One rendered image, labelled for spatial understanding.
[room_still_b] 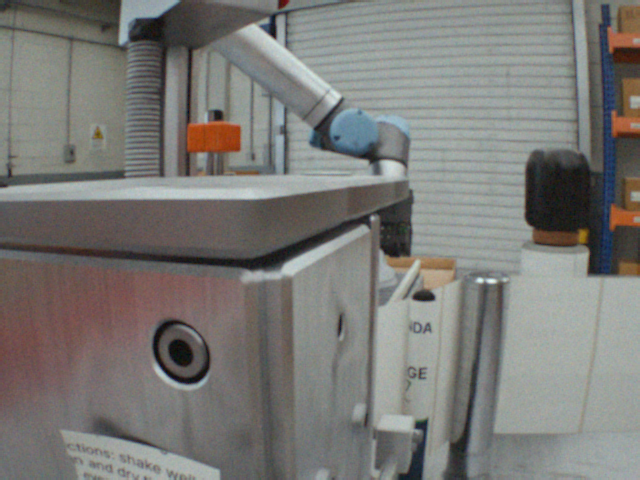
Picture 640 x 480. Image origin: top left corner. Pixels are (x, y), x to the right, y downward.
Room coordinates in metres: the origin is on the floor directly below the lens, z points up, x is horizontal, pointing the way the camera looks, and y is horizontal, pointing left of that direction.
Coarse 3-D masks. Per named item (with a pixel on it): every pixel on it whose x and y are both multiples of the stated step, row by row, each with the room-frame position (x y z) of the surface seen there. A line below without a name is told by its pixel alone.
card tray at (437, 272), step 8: (384, 256) 1.70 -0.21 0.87; (392, 264) 1.69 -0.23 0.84; (400, 264) 1.68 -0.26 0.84; (408, 264) 1.67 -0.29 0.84; (424, 264) 1.66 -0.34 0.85; (432, 264) 1.65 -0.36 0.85; (440, 264) 1.64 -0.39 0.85; (448, 264) 1.64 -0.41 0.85; (424, 272) 1.59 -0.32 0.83; (432, 272) 1.59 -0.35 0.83; (440, 272) 1.59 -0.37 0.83; (448, 272) 1.59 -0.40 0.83; (424, 280) 1.47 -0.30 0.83; (432, 280) 1.47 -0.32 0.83; (440, 280) 1.47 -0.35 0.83; (448, 280) 1.47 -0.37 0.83; (424, 288) 1.37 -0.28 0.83; (432, 288) 1.37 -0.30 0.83
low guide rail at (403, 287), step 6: (414, 264) 1.28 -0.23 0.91; (420, 264) 1.35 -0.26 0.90; (414, 270) 1.21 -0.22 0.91; (408, 276) 1.13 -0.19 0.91; (414, 276) 1.21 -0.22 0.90; (402, 282) 1.07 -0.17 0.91; (408, 282) 1.10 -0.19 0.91; (402, 288) 1.02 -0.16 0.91; (396, 294) 0.97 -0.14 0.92; (402, 294) 1.01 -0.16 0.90; (390, 300) 0.92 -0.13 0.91; (396, 300) 0.93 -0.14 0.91
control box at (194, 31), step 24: (144, 0) 0.46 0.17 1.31; (168, 0) 0.41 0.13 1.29; (192, 0) 0.40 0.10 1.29; (216, 0) 0.42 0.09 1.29; (240, 0) 0.43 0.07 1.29; (264, 0) 0.44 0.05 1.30; (120, 24) 0.52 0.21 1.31; (168, 24) 0.46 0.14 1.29; (192, 24) 0.47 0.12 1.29; (216, 24) 0.47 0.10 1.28; (240, 24) 0.48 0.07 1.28; (192, 48) 0.56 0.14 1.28
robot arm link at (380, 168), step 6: (378, 162) 0.96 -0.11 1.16; (384, 162) 0.96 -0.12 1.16; (390, 162) 0.96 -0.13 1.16; (396, 162) 0.96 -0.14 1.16; (372, 168) 0.97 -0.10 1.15; (378, 168) 0.96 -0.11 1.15; (384, 168) 0.95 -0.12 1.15; (390, 168) 0.95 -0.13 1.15; (396, 168) 0.95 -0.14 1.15; (402, 168) 0.96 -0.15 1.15; (372, 174) 0.96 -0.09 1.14; (378, 174) 0.95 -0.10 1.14; (384, 174) 0.94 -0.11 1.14; (390, 174) 0.94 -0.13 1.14; (396, 174) 0.95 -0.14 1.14; (402, 174) 0.95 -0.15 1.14
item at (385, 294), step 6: (402, 276) 1.31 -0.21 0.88; (414, 282) 1.24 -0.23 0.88; (384, 288) 1.17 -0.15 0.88; (390, 288) 1.17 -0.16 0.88; (396, 288) 1.17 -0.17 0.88; (408, 288) 1.17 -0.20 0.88; (384, 294) 1.11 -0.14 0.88; (390, 294) 1.11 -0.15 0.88; (408, 294) 1.17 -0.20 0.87; (378, 300) 1.06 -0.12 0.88; (384, 300) 1.06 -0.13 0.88; (378, 306) 1.01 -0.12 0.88
